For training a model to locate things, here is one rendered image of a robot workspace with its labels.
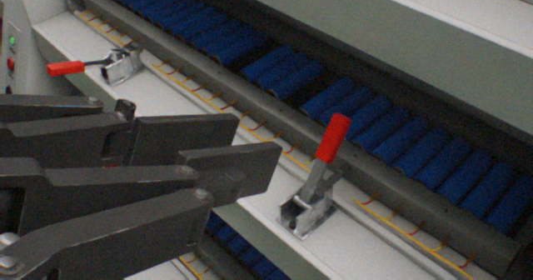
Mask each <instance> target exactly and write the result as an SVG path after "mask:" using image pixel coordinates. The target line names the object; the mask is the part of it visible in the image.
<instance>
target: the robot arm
mask: <svg viewBox="0 0 533 280"><path fill-rule="evenodd" d="M103 109H104V102H101V101H100V100H98V99H96V98H94V97H59V96H38V95H17V94H0V280H123V279H125V278H129V277H131V276H133V275H135V274H138V273H139V272H142V271H144V270H149V269H151V268H154V267H156V266H159V265H161V264H163V263H166V262H169V261H171V260H172V259H175V258H178V257H180V256H182V255H184V254H187V253H189V252H192V251H194V250H196V249H197V248H198V246H199V243H200V241H201V238H202V234H203V232H204V229H205V226H206V224H207V220H208V218H209V215H210V212H211V210H212V208H218V207H222V206H225V205H229V204H233V203H235V202H236V201H237V200H238V199H242V198H249V197H252V196H256V195H260V194H264V193H265V192H266V191H267V189H268V187H269V185H270V182H271V179H272V176H273V173H274V172H275V168H276V165H277V162H278V160H279V157H280V155H281V154H282V151H283V146H280V145H279V144H277V143H276V142H273V141H270V142H255V143H247V144H238V145H232V142H233V139H234V137H235V135H236V132H237V127H238V124H239V122H240V119H239V118H238V117H237V116H235V115H234V114H232V113H218V114H196V115H174V116H151V117H136V120H133V119H134V116H135V111H136V109H137V105H136V104H135V103H134V102H132V101H129V100H126V99H121V98H119V99H118V100H117V105H116V108H115V111H114V112H103ZM72 114H77V116H74V117H72ZM123 155H126V157H125V159H124V163H123V165H122V167H106V166H110V165H113V164H118V163H120V162H121V161H122V158H123Z"/></svg>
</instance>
